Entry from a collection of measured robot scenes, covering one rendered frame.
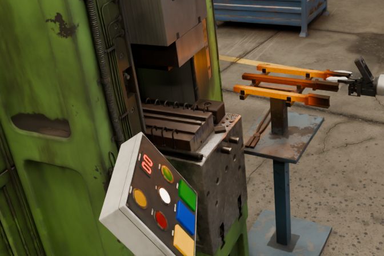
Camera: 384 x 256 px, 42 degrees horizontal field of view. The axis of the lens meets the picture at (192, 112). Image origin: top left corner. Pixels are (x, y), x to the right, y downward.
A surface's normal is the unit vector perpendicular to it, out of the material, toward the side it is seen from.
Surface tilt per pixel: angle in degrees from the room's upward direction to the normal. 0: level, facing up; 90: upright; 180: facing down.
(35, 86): 89
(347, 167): 0
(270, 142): 0
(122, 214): 90
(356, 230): 0
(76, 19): 90
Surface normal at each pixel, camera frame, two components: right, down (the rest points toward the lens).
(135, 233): -0.04, 0.47
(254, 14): -0.51, 0.45
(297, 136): -0.11, -0.88
